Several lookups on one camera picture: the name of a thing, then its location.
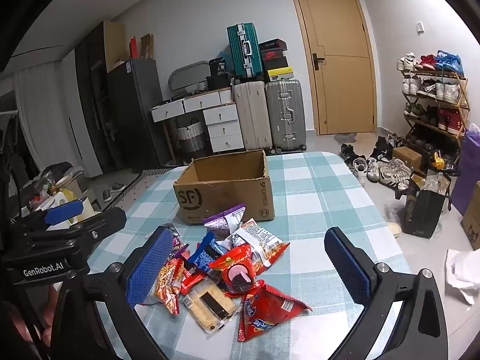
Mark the cream slipper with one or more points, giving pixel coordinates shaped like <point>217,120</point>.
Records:
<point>394,230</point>

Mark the white curtain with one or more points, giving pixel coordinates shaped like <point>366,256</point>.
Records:
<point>45,120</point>

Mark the printed cardboard carton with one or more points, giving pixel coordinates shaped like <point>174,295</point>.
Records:
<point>472,221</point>

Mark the grey plastic tub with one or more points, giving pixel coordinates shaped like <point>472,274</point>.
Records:
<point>187,75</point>

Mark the white plastic bag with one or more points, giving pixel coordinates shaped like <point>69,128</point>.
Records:
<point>463,273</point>

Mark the red triangular snack packet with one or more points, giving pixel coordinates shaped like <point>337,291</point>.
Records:
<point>262,311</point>

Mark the beige hard suitcase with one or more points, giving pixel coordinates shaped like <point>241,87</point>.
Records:
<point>251,116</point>

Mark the black box white label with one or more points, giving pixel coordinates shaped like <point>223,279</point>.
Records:
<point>219,67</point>

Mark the dark wooden wardrobe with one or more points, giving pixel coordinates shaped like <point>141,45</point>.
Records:
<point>93,101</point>

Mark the small cardboard box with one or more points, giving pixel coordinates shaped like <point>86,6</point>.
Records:
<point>407,157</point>

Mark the teal hard suitcase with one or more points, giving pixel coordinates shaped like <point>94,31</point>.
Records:
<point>242,52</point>

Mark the clear cracker packet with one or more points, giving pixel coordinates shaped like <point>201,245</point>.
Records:
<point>210,303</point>

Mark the red flat box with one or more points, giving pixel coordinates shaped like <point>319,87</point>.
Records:
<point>133,48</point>

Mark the wooden shoe rack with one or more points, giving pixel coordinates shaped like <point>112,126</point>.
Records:
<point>463,97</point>

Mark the silver hard suitcase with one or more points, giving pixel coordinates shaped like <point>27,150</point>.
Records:
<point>285,112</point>

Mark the grey shoe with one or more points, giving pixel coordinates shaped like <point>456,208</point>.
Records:
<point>118,187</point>
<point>107,195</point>

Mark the purple white snack packet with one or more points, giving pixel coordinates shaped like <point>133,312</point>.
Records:
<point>221,223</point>

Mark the small purple snack packet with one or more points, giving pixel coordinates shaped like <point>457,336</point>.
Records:
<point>175,240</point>

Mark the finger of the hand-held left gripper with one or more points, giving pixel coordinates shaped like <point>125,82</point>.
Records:
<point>101,221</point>
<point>63,212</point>

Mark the white orange noodle snack packet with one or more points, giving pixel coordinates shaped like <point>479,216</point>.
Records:
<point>258,240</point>

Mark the red cookie snack packet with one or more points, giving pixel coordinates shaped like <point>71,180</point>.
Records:
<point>232,262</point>

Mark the tan wooden door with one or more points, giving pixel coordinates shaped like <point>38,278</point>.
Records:
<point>337,82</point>

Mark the yellow packet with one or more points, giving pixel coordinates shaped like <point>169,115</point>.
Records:
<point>438,160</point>

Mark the black shopping bag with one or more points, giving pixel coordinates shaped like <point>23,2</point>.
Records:
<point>423,213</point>

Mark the white drawer desk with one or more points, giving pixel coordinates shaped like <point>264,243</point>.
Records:
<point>221,120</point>

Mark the grey door mat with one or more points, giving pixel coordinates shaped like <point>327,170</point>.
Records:
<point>345,138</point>

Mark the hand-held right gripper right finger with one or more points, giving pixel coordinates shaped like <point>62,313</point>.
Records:
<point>345,266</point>

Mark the person's left hand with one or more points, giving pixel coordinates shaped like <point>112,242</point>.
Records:
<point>47,317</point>

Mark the purple paper bag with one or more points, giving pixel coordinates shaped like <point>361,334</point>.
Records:
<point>468,168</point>

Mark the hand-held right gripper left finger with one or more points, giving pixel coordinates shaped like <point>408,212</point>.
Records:
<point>150,266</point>

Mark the brown cardboard box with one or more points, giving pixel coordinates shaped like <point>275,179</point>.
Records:
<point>221,198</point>

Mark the brown cardboard piece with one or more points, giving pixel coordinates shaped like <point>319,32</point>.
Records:
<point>147,47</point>

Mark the orange stick snack packet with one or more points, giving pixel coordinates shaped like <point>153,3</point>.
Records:
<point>168,281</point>

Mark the grey white woven basket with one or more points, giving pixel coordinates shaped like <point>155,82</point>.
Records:
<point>191,137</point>

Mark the blue cookie packet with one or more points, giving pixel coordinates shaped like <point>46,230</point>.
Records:
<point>200,257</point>

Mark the black red logo shoe box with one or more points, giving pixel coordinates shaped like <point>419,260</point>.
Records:
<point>273,55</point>

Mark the pile of assorted shoes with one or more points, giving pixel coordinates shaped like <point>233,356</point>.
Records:
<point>386,168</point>

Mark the dark grey fridge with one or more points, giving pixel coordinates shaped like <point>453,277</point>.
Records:
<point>138,112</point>

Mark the cream cup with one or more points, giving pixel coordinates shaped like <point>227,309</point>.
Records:
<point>87,208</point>

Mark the white electric kettle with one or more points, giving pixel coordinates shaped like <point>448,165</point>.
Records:
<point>56,198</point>

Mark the rows of stored sneakers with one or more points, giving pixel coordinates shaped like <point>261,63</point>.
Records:
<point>446,90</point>

